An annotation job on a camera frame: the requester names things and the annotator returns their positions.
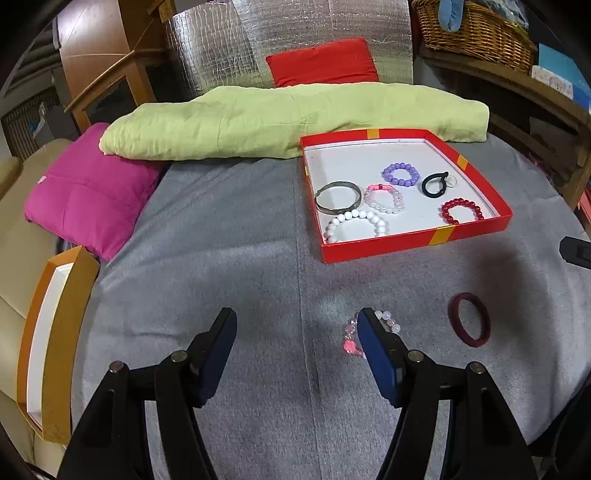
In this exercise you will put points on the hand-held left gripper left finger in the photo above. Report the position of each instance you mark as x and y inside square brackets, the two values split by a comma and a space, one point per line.
[214, 360]

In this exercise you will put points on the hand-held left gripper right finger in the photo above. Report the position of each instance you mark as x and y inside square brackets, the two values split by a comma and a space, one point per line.
[378, 360]

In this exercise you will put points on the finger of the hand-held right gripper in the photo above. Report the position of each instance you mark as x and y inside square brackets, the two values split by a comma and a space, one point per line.
[577, 251]

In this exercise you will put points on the red shallow box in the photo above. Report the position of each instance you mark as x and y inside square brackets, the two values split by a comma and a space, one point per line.
[392, 247]

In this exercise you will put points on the silver bangle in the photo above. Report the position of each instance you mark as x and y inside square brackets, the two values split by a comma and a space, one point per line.
[338, 185]

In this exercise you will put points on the orange shallow box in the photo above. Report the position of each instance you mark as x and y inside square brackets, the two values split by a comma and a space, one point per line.
[78, 286]

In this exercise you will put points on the wooden bench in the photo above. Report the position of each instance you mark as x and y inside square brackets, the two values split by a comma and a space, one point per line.
[521, 97]

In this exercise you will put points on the small floral box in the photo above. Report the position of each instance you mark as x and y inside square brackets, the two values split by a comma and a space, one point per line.
[551, 83]

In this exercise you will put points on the blue cardboard shoe box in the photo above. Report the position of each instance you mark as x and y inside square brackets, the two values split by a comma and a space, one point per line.
[561, 64]

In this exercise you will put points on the beige sofa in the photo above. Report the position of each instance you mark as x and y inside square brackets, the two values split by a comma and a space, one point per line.
[18, 323]

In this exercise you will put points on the pink pillow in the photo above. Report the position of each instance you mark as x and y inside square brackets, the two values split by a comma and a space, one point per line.
[92, 194]

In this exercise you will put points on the wicker basket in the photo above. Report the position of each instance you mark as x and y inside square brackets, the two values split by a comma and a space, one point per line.
[480, 41]

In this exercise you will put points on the green folded blanket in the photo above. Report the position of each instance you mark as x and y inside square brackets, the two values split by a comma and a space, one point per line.
[277, 120]

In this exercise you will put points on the blue cloth in basket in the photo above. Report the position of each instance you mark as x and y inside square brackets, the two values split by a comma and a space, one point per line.
[451, 14]

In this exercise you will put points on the wooden lattice door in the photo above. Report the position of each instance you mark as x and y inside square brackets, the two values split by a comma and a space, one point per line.
[27, 124]

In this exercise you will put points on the red pillow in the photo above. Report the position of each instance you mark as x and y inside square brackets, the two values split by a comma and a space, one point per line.
[323, 62]

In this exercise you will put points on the silver foil mat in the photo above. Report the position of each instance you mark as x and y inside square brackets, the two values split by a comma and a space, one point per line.
[217, 41]

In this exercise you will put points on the wooden cabinet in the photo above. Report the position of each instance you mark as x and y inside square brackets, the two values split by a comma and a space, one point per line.
[101, 50]

